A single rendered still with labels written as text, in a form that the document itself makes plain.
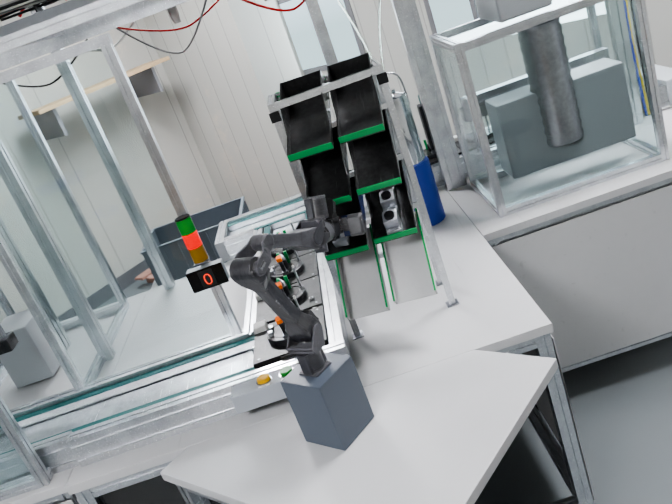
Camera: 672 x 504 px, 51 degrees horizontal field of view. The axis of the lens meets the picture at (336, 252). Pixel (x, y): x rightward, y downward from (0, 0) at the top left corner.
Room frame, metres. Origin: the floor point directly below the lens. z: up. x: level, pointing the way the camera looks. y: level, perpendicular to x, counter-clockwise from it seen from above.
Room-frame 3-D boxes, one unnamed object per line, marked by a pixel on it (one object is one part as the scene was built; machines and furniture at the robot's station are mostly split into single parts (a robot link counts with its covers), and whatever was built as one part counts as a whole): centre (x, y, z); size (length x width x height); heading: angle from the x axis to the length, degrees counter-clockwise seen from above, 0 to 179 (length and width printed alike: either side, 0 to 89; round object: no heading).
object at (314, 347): (1.59, 0.15, 1.15); 0.09 x 0.07 x 0.06; 54
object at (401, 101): (2.78, -0.41, 1.32); 0.14 x 0.14 x 0.38
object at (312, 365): (1.59, 0.15, 1.09); 0.07 x 0.07 x 0.06; 45
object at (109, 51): (2.17, 0.41, 1.46); 0.03 x 0.03 x 1.00; 87
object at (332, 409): (1.59, 0.15, 0.96); 0.14 x 0.14 x 0.20; 45
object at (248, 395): (1.80, 0.33, 0.93); 0.21 x 0.07 x 0.06; 87
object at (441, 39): (2.75, -1.01, 1.21); 0.69 x 0.46 x 0.69; 87
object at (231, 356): (2.05, 0.53, 0.91); 0.84 x 0.28 x 0.10; 87
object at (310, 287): (2.27, 0.22, 1.01); 0.24 x 0.24 x 0.13; 87
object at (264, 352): (2.01, 0.23, 0.96); 0.24 x 0.24 x 0.02; 87
